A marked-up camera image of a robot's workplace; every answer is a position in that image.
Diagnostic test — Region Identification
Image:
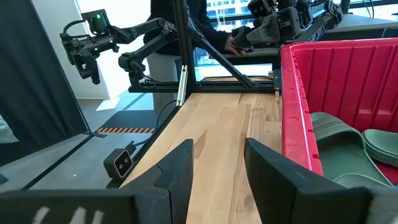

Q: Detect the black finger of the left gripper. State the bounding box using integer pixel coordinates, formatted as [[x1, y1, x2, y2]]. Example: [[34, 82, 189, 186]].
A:
[[81, 58, 101, 86]]

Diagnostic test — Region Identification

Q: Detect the orange black hazard strip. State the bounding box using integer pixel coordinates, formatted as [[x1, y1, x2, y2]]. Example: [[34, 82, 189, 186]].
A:
[[96, 126, 155, 134]]

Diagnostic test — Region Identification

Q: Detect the black table-level camera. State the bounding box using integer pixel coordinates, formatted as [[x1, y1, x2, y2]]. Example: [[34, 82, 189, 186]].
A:
[[103, 148, 134, 180]]

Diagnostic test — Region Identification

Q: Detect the black floor mat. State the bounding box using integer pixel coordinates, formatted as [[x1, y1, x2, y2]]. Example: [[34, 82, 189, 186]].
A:
[[99, 110, 162, 129]]

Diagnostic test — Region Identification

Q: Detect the red plastic bin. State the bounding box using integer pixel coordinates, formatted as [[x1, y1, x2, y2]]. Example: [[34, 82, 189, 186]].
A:
[[279, 37, 398, 184]]

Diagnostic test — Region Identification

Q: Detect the white desk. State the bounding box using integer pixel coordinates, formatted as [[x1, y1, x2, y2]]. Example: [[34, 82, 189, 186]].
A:
[[323, 14, 398, 41]]

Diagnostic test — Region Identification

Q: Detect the black grey robot equipment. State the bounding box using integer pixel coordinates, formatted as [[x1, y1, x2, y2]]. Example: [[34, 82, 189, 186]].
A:
[[231, 0, 345, 50]]

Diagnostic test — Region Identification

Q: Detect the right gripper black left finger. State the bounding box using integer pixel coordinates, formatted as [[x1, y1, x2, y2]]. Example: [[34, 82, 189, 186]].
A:
[[119, 138, 195, 224]]

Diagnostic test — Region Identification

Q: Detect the pale cushion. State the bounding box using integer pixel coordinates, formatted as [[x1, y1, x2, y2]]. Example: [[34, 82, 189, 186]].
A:
[[0, 114, 19, 144]]

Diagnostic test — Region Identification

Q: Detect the person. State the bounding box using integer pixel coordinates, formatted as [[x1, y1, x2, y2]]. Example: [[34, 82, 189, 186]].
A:
[[142, 0, 246, 113]]

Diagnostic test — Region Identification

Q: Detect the green rubber slide sandal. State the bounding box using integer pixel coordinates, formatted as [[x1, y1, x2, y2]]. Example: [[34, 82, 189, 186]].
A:
[[310, 111, 394, 189], [362, 128, 398, 169]]

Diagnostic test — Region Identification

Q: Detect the person's hand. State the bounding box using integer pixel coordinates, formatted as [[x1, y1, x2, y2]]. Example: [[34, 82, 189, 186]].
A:
[[224, 34, 246, 56]]

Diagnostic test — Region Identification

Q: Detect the white metal bracket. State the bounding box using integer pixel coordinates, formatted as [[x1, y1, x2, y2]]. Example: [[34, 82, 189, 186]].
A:
[[175, 64, 189, 107]]

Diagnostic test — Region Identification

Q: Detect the black curtain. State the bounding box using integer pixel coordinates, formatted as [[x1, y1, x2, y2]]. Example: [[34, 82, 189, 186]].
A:
[[0, 0, 91, 166]]

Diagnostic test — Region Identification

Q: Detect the black aluminium frame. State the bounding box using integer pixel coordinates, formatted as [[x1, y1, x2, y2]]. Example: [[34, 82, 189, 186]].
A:
[[127, 0, 282, 94]]

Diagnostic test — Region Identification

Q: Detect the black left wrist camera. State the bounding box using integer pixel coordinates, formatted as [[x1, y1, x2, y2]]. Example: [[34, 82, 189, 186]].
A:
[[81, 9, 111, 34]]

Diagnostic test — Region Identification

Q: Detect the person's forearm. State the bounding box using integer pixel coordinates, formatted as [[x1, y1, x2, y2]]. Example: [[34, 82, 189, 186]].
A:
[[192, 18, 233, 52]]

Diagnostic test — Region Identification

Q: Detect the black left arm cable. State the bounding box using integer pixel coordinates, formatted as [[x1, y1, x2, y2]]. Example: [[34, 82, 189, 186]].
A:
[[63, 19, 85, 35]]

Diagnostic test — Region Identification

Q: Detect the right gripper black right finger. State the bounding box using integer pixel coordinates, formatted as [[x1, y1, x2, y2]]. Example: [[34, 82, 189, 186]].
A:
[[244, 138, 374, 224]]

